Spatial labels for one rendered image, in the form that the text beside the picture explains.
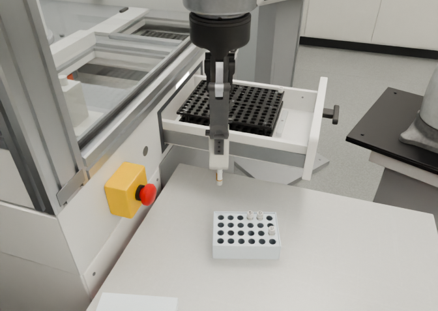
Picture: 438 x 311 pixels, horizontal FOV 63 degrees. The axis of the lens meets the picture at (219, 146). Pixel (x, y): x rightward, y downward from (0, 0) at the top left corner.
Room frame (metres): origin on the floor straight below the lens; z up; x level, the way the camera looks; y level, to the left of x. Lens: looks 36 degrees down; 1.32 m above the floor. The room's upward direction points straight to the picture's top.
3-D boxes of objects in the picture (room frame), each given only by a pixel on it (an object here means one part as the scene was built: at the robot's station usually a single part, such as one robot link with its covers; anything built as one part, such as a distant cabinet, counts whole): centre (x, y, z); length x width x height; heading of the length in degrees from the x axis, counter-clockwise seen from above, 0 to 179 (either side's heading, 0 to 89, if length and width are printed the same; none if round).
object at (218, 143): (0.41, 0.00, 1.02); 0.03 x 0.01 x 0.05; 179
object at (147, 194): (0.46, 0.13, 0.88); 0.04 x 0.03 x 0.04; 163
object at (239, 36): (0.44, 0.00, 1.15); 0.08 x 0.07 x 0.09; 179
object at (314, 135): (0.70, -0.23, 0.87); 0.29 x 0.02 x 0.11; 163
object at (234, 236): (0.45, -0.05, 0.78); 0.12 x 0.08 x 0.04; 89
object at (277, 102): (0.73, -0.13, 0.90); 0.18 x 0.02 x 0.01; 163
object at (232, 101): (0.76, -0.03, 0.87); 0.22 x 0.18 x 0.06; 73
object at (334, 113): (0.69, -0.25, 0.91); 0.07 x 0.04 x 0.01; 163
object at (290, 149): (0.76, -0.03, 0.86); 0.40 x 0.26 x 0.06; 73
